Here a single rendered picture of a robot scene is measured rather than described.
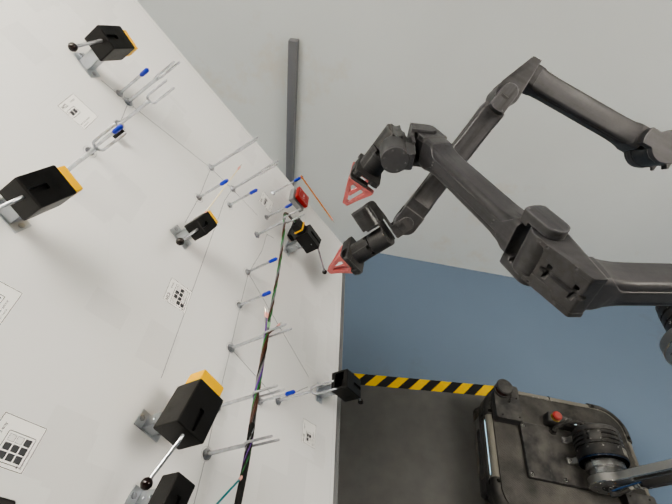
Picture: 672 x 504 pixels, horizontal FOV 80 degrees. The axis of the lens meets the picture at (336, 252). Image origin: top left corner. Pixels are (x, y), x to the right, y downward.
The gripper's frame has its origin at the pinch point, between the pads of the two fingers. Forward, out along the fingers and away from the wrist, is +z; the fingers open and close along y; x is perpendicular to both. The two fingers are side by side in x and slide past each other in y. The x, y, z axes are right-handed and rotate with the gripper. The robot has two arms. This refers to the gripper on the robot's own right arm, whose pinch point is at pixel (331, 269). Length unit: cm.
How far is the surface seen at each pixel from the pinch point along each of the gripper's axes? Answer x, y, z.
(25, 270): -48, 54, 0
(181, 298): -28.8, 38.8, 2.7
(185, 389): -23, 57, -5
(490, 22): -6, -116, -72
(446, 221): 75, -132, -2
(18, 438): -35, 69, 2
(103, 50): -66, 19, -10
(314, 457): 15.5, 43.4, 9.4
